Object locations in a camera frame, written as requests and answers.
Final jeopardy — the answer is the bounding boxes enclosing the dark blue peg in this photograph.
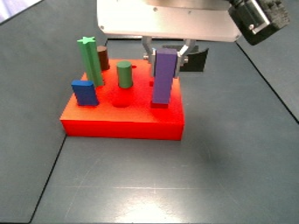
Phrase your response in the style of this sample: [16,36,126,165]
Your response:
[70,80,98,106]

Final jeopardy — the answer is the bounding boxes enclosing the green cylinder peg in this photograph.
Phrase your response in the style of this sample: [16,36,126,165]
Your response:
[116,60,133,88]

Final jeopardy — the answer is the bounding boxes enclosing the black curved fixture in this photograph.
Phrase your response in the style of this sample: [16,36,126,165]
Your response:
[155,45,208,74]

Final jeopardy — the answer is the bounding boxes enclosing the purple rectangle block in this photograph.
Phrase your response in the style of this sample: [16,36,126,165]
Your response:
[152,48,177,104]

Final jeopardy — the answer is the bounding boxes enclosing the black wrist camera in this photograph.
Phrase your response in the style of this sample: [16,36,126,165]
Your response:
[228,0,289,46]

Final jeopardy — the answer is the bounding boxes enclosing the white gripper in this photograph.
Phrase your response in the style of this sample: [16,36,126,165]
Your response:
[97,0,240,78]

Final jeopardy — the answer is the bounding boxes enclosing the brown cylinder peg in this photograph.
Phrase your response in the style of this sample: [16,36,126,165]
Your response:
[97,45,109,71]

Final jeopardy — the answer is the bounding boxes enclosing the green star peg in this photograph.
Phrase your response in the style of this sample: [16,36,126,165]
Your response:
[77,37,104,87]

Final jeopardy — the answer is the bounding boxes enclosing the red foam peg board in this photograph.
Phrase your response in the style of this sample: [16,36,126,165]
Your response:
[60,59,184,140]

